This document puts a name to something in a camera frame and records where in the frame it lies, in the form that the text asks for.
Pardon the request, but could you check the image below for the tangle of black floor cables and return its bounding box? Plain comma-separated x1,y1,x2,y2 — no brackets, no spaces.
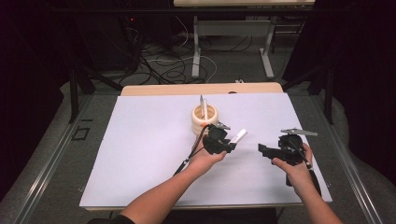
124,18,219,86

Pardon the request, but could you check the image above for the person's right hand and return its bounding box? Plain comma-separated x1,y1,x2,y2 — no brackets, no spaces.
271,143,313,188

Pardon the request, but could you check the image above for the black metal stand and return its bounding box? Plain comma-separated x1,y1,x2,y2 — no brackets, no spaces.
68,59,124,124
281,62,334,125

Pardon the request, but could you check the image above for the person's left hand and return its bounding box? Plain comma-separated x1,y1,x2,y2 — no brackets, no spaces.
186,146,228,171

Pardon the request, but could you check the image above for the person's dark clothing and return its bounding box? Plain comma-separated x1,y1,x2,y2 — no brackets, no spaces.
87,208,278,224

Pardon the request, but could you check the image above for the white floor cable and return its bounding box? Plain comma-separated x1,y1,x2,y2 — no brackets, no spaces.
146,15,219,83

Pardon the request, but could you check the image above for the cream ringed pen holder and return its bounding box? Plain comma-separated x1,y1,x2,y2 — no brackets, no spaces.
191,104,219,137

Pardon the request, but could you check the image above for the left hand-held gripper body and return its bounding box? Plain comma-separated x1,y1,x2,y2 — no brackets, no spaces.
202,120,232,156

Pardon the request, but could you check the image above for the left hand-held gripper cable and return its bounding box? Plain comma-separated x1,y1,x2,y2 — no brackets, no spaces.
173,124,209,177

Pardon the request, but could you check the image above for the light wooden table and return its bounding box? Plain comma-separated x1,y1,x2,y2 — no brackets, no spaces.
83,82,332,212

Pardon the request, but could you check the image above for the black equipment with red light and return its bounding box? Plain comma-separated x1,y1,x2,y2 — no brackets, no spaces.
74,12,141,73

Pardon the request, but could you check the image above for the white-legged desk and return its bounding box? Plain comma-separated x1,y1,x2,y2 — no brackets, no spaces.
173,0,316,79

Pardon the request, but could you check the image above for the hand-held gripper cable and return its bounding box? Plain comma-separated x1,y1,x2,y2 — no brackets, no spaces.
173,124,209,177
288,141,322,197

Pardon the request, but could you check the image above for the right hand-held gripper cable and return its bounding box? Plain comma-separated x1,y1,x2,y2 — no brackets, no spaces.
288,141,322,197

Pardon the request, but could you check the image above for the large white table sheet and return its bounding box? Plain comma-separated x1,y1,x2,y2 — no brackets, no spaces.
78,92,333,209

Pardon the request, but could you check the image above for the aluminium floor rail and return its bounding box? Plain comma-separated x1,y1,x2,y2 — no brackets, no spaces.
311,92,382,224
10,92,94,224

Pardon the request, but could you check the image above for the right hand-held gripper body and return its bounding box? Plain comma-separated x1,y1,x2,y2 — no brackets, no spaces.
269,128,318,166

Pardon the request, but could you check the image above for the short white tube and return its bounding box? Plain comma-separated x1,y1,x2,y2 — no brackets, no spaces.
229,128,249,145

